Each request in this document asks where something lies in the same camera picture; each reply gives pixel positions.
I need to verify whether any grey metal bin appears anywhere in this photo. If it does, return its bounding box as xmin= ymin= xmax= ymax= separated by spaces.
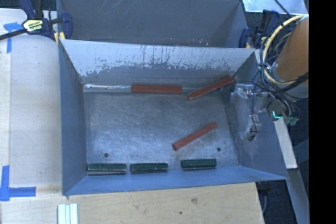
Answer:
xmin=55 ymin=0 xmax=290 ymax=196

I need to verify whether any dark green flat block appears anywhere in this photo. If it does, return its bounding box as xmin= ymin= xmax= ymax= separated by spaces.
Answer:
xmin=180 ymin=158 xmax=218 ymax=172
xmin=87 ymin=163 xmax=128 ymax=176
xmin=129 ymin=162 xmax=169 ymax=174

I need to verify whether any red-brown flat block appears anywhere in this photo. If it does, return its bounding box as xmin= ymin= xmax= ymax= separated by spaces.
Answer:
xmin=172 ymin=121 xmax=218 ymax=152
xmin=131 ymin=83 xmax=183 ymax=95
xmin=187 ymin=76 xmax=235 ymax=101

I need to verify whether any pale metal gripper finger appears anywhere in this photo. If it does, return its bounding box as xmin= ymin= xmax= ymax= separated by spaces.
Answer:
xmin=230 ymin=84 xmax=253 ymax=104
xmin=239 ymin=112 xmax=262 ymax=141

